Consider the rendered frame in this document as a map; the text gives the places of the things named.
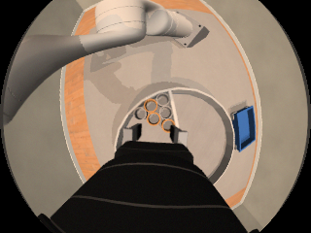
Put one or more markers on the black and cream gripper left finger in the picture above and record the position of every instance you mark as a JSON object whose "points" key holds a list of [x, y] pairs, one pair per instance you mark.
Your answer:
{"points": [[132, 133]]}

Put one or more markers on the blue plastic tray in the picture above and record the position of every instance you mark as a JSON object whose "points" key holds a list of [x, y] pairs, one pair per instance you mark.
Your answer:
{"points": [[247, 126]]}

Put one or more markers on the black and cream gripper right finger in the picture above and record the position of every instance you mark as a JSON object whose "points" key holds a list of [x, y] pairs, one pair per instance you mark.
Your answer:
{"points": [[178, 136]]}

